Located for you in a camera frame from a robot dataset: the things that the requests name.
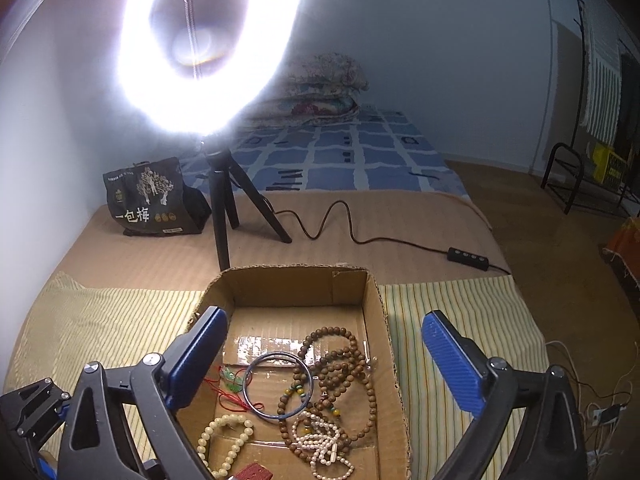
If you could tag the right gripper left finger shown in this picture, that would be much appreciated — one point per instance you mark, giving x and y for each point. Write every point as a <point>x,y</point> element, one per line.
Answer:
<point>122,422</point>

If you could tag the black tripod stand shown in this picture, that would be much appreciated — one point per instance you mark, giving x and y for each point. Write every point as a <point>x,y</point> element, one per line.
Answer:
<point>223,169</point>

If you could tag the striped yellow cloth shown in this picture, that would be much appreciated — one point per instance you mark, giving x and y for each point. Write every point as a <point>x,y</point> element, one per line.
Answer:
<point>70,325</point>

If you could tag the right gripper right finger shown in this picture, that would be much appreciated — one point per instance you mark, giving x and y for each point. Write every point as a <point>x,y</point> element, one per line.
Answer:
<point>549,443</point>

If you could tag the black metal rack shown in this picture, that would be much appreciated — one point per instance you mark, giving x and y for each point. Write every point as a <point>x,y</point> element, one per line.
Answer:
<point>601,185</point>

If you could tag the green jade red-string pendant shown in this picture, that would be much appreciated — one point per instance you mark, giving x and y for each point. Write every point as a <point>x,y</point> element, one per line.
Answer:
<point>228,387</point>

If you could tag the tan bed cover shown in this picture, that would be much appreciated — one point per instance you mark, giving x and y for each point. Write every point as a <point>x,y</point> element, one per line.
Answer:
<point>399,236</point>

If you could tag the bright ring light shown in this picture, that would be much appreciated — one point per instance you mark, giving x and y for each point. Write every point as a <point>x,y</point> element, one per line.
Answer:
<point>192,66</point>

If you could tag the black snack bag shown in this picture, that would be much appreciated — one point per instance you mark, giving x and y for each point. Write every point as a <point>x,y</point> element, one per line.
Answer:
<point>151,199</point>

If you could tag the cardboard box tray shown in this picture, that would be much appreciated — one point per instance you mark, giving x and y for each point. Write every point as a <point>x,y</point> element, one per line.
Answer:
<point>319,378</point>

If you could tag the floral folded quilt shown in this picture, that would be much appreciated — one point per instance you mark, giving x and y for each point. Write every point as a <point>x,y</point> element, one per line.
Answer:
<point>310,88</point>

